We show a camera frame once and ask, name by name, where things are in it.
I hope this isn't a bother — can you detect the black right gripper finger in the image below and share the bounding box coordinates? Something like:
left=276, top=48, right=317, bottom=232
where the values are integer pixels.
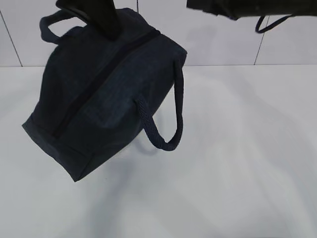
left=186, top=0, right=223, bottom=15

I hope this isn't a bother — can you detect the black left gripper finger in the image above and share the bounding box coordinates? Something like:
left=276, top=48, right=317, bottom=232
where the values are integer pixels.
left=55, top=0, right=121, bottom=41

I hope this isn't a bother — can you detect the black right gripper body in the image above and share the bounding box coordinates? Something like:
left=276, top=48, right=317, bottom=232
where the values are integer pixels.
left=218, top=0, right=317, bottom=18

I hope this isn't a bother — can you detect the navy blue fabric lunch bag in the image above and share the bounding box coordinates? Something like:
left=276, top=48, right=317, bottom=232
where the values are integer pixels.
left=23, top=8, right=187, bottom=181

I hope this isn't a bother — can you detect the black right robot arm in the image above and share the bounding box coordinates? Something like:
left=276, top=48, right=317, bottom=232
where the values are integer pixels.
left=186, top=0, right=317, bottom=34

